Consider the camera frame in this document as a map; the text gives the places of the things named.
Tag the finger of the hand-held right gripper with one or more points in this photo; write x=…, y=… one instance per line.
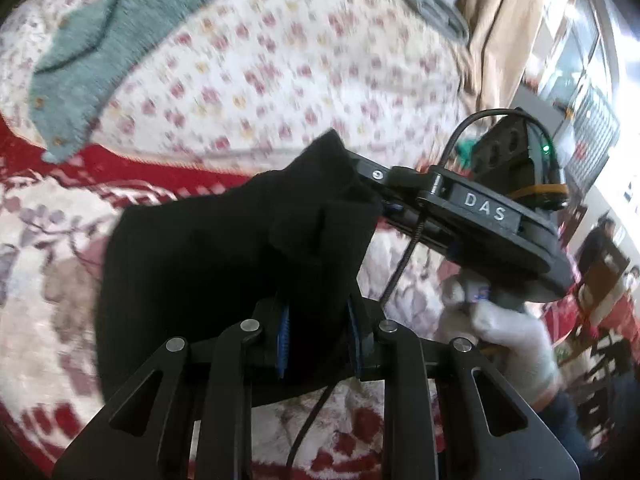
x=405, y=220
x=372, y=172

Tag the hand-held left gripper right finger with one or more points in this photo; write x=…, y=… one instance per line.
x=354, y=340

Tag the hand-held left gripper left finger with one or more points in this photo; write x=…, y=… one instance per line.
x=284, y=340

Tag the black pants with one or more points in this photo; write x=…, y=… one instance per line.
x=200, y=260

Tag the person's right hand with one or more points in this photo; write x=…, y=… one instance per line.
x=515, y=350

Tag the floral print quilt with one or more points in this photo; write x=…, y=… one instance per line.
x=300, y=85

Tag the wooden chair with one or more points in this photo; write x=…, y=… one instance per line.
x=607, y=280

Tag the grey cloth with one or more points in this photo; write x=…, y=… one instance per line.
x=430, y=5

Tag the beige curtain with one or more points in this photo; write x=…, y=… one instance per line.
x=500, y=20

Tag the red and white floral blanket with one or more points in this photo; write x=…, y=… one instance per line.
x=50, y=285

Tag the teal fleece garment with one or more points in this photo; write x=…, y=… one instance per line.
x=125, y=35

